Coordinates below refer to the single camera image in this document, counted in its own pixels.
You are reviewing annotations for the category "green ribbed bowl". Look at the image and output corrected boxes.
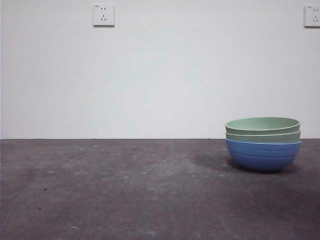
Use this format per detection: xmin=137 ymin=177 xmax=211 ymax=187
xmin=225 ymin=129 xmax=302 ymax=145
xmin=224 ymin=116 xmax=301 ymax=136

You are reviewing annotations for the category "blue ribbed bowl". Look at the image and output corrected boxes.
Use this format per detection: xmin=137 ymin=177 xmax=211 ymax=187
xmin=225 ymin=138 xmax=302 ymax=173

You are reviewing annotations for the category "white wall socket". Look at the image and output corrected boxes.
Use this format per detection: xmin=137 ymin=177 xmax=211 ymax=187
xmin=93 ymin=3 xmax=116 ymax=28
xmin=303 ymin=5 xmax=320 ymax=28

